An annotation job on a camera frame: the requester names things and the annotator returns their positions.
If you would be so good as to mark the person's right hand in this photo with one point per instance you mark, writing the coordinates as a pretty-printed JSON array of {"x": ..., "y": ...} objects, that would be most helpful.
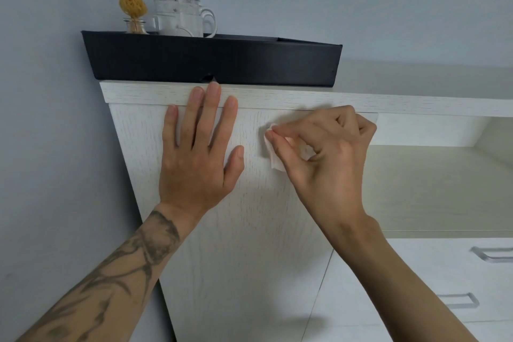
[{"x": 336, "y": 177}]

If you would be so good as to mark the person's left hand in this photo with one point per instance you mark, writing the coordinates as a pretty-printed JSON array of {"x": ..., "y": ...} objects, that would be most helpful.
[{"x": 192, "y": 169}]

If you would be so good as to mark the white stained wipe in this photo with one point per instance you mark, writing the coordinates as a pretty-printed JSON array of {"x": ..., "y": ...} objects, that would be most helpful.
[{"x": 274, "y": 161}]

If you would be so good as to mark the white wooden cabinet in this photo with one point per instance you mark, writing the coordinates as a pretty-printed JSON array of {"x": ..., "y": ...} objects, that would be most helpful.
[{"x": 280, "y": 97}]

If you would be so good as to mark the person's left forearm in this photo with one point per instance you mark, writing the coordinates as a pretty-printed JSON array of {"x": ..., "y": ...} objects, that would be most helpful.
[{"x": 104, "y": 285}]

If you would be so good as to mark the person's right forearm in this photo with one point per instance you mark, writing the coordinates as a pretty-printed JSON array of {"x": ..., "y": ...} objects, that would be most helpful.
[{"x": 400, "y": 289}]

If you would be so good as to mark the white cabinet door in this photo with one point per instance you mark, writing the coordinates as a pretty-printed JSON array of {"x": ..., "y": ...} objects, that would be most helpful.
[{"x": 248, "y": 253}]

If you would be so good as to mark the black rectangular tray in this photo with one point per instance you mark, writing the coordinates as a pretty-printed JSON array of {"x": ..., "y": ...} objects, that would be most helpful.
[{"x": 200, "y": 61}]

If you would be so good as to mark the glass diffuser bottle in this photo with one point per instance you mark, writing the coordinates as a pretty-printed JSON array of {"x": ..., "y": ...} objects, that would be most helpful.
[{"x": 136, "y": 27}]

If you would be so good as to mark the white lidded ceramic teapot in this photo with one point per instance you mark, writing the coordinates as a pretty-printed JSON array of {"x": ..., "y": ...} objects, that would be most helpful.
[{"x": 176, "y": 13}]

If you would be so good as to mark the yellow woven ball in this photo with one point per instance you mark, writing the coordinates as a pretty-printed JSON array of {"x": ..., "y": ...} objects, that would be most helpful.
[{"x": 132, "y": 5}]

